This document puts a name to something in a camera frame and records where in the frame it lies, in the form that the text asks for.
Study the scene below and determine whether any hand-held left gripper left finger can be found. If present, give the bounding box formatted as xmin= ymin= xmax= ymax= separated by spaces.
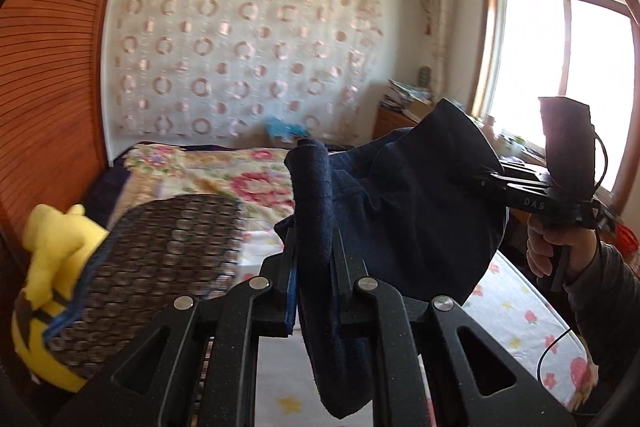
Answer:
xmin=52 ymin=227 xmax=301 ymax=427

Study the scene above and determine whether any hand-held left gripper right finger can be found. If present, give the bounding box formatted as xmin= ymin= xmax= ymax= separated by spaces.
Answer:
xmin=330 ymin=229 xmax=576 ymax=427

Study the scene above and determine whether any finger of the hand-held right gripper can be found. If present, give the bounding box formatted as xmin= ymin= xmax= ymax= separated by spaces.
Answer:
xmin=470 ymin=174 xmax=521 ymax=208
xmin=492 ymin=159 xmax=553 ymax=186

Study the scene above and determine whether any dark navy blue towel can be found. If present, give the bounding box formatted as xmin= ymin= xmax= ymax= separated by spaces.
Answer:
xmin=274 ymin=98 xmax=508 ymax=420

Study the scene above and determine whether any person's right forearm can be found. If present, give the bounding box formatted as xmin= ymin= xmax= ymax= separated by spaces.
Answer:
xmin=565 ymin=242 xmax=640 ymax=398

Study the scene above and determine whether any person's right hand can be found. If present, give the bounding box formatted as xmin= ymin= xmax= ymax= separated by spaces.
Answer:
xmin=526 ymin=219 xmax=601 ymax=290

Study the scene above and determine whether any red bag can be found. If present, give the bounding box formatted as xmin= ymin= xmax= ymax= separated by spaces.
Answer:
xmin=616 ymin=223 xmax=640 ymax=254

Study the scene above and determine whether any cardboard box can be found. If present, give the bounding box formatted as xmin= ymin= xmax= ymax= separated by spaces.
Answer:
xmin=406 ymin=98 xmax=438 ymax=124

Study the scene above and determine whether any white flower-print bed sheet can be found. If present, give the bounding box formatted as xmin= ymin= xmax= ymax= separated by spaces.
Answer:
xmin=200 ymin=227 xmax=601 ymax=427

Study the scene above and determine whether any wooden-framed window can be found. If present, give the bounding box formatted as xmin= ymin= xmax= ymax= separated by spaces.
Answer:
xmin=470 ymin=0 xmax=640 ymax=208

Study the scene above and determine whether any stack of folded cloths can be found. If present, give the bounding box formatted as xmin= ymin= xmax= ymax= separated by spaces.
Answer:
xmin=384 ymin=79 xmax=433 ymax=110

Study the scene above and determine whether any dark patterned pillow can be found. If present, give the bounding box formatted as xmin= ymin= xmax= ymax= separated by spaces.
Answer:
xmin=42 ymin=194 xmax=246 ymax=380

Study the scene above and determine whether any floral blanket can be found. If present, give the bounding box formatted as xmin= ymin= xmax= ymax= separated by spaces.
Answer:
xmin=117 ymin=144 xmax=351 ymax=233

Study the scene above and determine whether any beige window curtain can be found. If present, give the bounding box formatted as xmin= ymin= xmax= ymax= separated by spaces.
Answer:
xmin=424 ymin=0 xmax=458 ymax=102

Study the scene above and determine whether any blue tissue pack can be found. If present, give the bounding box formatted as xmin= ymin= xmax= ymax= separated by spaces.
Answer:
xmin=264 ymin=114 xmax=308 ymax=142

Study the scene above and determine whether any navy blanket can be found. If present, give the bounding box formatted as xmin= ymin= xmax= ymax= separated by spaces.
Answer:
xmin=82 ymin=142 xmax=136 ymax=228

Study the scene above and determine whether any yellow plush toy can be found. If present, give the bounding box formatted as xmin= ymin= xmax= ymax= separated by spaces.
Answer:
xmin=11 ymin=204 xmax=111 ymax=393

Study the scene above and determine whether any sheer circle-pattern curtain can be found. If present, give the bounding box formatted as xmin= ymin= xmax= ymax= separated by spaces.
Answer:
xmin=111 ymin=0 xmax=383 ymax=148

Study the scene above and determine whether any wooden louvred wardrobe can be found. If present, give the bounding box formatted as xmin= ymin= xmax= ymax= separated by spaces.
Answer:
xmin=0 ymin=0 xmax=140 ymax=378

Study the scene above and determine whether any black cable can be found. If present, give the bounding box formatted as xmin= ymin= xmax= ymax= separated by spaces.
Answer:
xmin=537 ymin=129 xmax=611 ymax=380

